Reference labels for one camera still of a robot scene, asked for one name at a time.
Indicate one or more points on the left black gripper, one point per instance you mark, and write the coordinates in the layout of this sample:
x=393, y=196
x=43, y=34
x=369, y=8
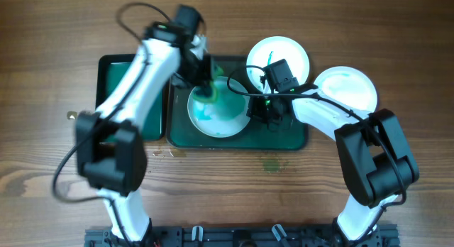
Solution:
x=206, y=77

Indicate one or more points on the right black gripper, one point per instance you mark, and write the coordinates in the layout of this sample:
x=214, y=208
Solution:
x=253, y=109

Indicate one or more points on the green yellow sponge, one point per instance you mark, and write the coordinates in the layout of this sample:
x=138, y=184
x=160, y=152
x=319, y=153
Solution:
x=207, y=92

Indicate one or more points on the white plate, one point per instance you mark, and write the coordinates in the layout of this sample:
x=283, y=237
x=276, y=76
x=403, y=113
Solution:
x=273, y=49
x=348, y=86
x=222, y=117

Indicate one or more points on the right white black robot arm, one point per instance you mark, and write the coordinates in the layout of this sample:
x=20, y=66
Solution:
x=375, y=158

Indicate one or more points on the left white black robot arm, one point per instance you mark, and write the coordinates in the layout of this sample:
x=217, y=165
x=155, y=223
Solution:
x=109, y=143

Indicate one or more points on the large dark green tray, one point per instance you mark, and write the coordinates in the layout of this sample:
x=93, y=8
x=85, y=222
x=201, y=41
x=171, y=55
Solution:
x=182, y=133

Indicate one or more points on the small black water tray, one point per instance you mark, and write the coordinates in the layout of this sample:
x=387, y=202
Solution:
x=111, y=69

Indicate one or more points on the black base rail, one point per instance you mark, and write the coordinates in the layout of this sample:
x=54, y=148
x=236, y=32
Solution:
x=307, y=235

